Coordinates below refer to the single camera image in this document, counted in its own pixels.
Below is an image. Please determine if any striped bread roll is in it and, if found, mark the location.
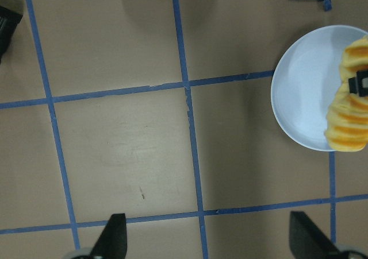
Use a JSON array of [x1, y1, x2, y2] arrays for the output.
[[324, 36, 367, 152]]

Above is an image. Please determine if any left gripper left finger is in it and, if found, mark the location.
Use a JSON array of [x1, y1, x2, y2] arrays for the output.
[[89, 213, 128, 259]]

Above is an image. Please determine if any blue plate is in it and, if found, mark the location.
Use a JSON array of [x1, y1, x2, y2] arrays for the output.
[[270, 25, 367, 152]]

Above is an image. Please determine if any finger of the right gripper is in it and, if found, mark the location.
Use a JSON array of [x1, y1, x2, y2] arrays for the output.
[[348, 70, 368, 96]]

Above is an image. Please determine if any black plate rack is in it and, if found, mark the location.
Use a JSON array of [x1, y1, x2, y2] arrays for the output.
[[0, 6, 23, 59]]

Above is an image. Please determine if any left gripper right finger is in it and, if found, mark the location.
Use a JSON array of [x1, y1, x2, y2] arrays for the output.
[[289, 211, 340, 258]]

